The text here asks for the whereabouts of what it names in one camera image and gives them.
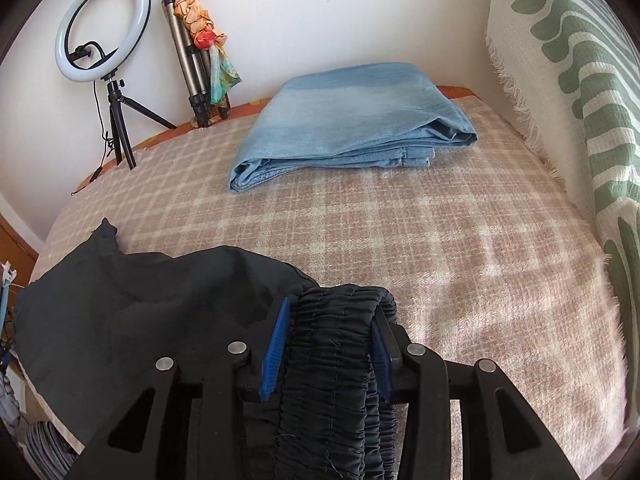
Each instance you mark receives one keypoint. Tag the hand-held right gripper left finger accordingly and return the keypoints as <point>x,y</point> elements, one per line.
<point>274,355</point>

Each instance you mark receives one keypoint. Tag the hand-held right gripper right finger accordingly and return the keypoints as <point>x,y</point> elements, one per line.
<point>382,365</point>

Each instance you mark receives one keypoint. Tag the black pants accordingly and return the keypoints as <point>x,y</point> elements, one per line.
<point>150,300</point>

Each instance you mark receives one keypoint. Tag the beige plaid blanket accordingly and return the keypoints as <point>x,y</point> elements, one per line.
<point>450,260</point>

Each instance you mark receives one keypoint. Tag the person's striped clothing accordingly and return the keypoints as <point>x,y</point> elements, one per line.
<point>47,450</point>

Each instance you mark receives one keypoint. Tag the folded blue jeans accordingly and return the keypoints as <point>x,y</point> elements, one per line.
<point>340,115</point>

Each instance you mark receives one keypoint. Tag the small black tripod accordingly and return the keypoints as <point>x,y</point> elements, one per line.
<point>119,125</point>

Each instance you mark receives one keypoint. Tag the colourful patterned scarf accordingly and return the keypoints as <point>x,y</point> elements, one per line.
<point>222,72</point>

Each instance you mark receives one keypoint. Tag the folded silver tripod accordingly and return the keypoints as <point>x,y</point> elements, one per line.
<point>187,60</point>

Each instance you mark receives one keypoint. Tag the green and white blanket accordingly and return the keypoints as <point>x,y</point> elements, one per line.
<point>575,85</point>

